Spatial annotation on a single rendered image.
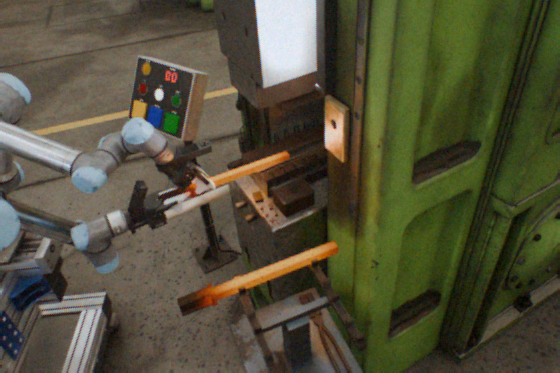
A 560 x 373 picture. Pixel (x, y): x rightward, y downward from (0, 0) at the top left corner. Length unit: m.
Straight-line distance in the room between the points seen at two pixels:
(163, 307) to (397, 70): 1.85
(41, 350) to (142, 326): 0.45
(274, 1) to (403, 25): 0.36
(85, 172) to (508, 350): 1.93
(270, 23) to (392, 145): 0.44
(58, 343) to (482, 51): 2.00
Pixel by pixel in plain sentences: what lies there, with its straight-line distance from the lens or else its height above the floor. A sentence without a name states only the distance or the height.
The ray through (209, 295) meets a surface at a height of 1.00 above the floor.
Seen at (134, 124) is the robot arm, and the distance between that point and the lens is 1.27.
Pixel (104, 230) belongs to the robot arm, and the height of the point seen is 1.02.
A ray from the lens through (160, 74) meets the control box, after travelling 1.88.
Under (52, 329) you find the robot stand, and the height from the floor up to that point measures 0.21.
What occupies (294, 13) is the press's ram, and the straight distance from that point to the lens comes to 1.19.
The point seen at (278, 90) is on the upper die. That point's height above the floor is 1.31.
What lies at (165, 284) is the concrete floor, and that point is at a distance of 2.54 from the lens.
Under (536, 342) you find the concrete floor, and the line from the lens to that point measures 2.45.
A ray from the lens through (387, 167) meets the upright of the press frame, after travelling 1.12.
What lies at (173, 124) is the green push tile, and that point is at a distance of 1.81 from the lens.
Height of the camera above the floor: 1.95
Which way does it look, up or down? 37 degrees down
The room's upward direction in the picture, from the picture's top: 5 degrees counter-clockwise
